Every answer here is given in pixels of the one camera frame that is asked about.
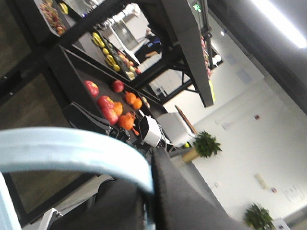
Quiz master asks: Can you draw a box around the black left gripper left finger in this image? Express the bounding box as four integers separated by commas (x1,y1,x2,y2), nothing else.
54,179,143,230

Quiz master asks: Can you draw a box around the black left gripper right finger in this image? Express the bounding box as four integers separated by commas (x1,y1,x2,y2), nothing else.
151,148,248,230

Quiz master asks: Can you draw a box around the light blue plastic basket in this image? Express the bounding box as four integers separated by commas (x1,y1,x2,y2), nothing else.
0,127,156,230

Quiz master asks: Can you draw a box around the green potted plant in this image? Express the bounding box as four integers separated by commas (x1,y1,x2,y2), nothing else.
182,131,222,163
243,203,275,230

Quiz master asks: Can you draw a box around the green potted plant lower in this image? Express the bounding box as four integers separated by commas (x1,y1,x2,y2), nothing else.
243,203,275,230

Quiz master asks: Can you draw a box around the black fruit display stand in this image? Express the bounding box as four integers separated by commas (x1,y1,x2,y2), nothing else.
14,0,215,154

